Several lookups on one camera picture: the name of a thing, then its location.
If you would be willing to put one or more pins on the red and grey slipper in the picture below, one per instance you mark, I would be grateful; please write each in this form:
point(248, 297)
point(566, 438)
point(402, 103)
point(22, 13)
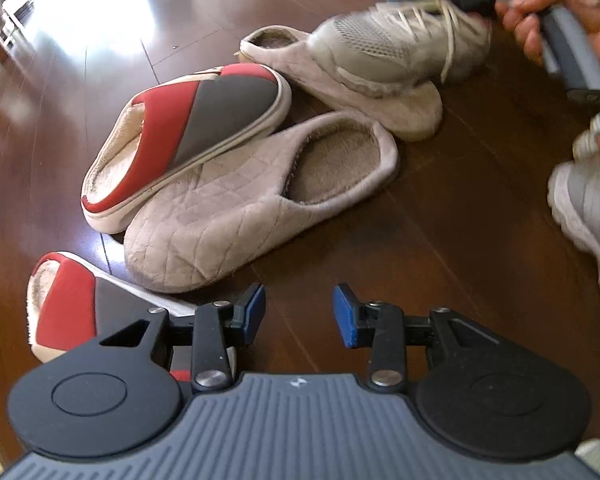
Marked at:
point(65, 305)
point(220, 105)

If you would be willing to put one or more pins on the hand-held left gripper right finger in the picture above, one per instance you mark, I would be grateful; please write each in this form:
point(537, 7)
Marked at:
point(345, 317)

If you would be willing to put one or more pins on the pink-lined grey sneaker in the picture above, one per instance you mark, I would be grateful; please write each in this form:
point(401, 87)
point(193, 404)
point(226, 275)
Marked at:
point(380, 45)
point(580, 210)

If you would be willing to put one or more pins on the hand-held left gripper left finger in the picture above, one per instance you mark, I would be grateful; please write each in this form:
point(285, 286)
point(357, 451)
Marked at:
point(255, 312)

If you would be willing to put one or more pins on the beige quilted slipper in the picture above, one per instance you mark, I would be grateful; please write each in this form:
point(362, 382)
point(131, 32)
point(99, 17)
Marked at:
point(205, 225)
point(400, 110)

